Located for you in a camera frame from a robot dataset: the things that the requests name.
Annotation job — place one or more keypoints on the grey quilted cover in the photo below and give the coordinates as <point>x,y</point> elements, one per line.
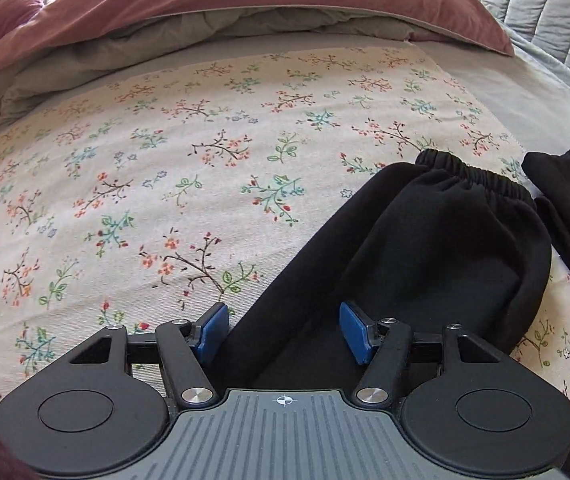
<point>550,5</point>

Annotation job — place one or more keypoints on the black pants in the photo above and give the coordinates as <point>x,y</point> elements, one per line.
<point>430,245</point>

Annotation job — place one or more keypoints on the floral bed sheet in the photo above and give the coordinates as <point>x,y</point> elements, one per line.
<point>165,170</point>

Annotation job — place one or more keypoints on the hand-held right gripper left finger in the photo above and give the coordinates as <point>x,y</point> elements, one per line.
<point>212,332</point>

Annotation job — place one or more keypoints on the grey blanket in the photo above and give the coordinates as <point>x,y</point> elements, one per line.
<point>245,27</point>

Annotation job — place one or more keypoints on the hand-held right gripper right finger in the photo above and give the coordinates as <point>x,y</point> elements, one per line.
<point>357,332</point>

